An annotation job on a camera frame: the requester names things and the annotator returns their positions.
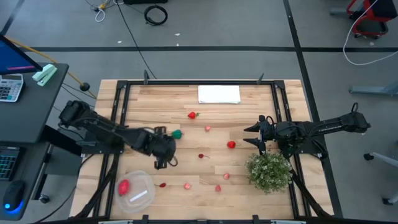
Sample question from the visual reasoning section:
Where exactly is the black backlit keyboard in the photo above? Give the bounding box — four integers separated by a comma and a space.
0, 146, 20, 182

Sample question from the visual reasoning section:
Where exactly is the black metal table frame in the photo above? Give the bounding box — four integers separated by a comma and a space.
74, 68, 333, 224

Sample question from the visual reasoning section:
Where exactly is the yellow cable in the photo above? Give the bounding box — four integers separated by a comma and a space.
4, 36, 97, 100

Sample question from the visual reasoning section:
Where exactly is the black desk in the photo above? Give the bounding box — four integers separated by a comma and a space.
0, 62, 83, 222

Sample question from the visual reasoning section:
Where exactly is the long black floor cable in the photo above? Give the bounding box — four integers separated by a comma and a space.
116, 0, 157, 80

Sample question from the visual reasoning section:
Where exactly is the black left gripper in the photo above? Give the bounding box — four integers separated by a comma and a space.
149, 126, 178, 170

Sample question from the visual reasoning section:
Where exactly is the white floor cable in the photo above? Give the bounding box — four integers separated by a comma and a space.
343, 0, 398, 66

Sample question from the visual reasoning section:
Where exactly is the grey chair base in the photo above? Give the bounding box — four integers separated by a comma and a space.
363, 151, 398, 206

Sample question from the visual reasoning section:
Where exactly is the green artificial flowering plant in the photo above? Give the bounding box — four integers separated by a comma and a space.
245, 151, 293, 195

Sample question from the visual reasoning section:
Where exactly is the white folded cloth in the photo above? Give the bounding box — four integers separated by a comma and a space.
197, 85, 242, 105

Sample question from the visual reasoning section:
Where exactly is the clear plastic tupperware container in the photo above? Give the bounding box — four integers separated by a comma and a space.
114, 170, 156, 214

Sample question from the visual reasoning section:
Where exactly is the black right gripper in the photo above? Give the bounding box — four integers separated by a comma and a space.
243, 114, 280, 156

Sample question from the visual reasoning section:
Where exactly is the grey desk calculator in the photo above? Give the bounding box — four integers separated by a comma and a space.
0, 73, 25, 103

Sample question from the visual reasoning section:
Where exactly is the grey table leg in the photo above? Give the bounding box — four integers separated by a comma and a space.
348, 81, 398, 96

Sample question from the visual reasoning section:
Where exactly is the coiled black cable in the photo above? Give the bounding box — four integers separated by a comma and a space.
143, 4, 169, 26

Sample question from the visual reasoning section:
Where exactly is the large red toy pepper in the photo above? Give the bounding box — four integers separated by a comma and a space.
118, 179, 131, 197

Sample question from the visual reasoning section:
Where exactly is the black computer mouse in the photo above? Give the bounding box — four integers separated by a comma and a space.
2, 179, 26, 214

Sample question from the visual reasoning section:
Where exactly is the red and black cart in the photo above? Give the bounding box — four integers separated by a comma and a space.
346, 0, 398, 40

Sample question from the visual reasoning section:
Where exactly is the black computer monitor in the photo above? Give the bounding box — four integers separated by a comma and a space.
0, 33, 44, 75

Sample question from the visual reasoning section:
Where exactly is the mint green stapler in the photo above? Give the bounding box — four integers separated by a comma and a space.
32, 63, 58, 87

